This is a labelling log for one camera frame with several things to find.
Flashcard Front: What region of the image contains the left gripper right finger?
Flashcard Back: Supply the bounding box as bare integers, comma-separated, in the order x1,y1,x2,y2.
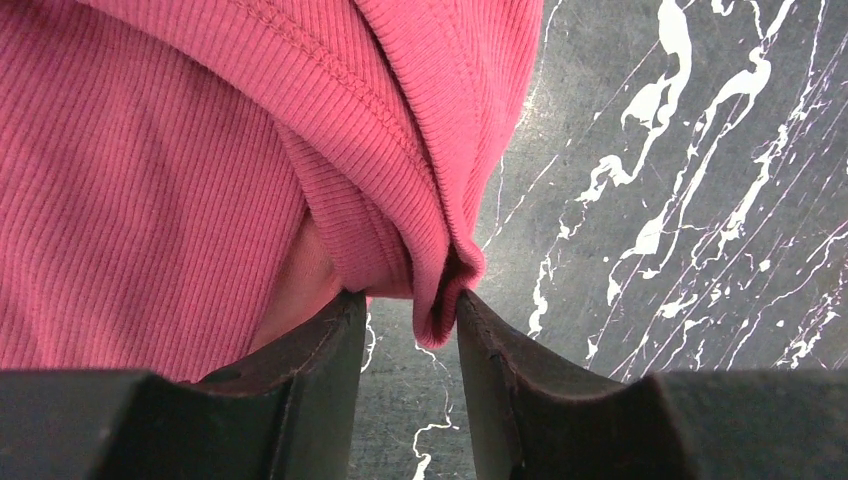
456,291,697,479

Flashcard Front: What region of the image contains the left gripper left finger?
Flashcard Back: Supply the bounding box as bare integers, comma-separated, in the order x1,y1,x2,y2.
93,292,366,479

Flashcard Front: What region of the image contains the maroon garment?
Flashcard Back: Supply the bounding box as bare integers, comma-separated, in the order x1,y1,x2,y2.
1,1,543,380

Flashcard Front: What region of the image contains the coral pink t-shirt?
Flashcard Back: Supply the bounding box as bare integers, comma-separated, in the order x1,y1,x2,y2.
249,212,342,353

